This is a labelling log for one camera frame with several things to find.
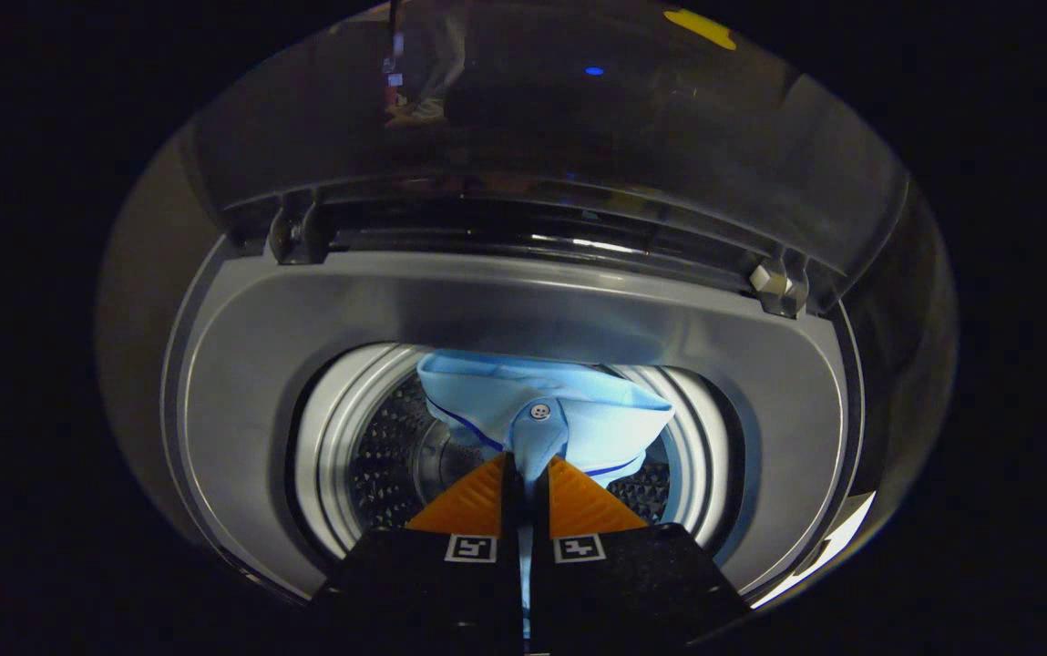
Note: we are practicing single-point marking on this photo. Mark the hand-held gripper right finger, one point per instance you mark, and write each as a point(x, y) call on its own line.
point(543, 510)

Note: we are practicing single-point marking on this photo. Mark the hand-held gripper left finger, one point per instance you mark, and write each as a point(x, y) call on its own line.
point(509, 510)

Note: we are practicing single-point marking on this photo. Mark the light blue polo shirt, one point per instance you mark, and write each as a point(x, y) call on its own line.
point(578, 419)

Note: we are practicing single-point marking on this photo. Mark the grey washing machine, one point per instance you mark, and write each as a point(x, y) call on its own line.
point(450, 305)

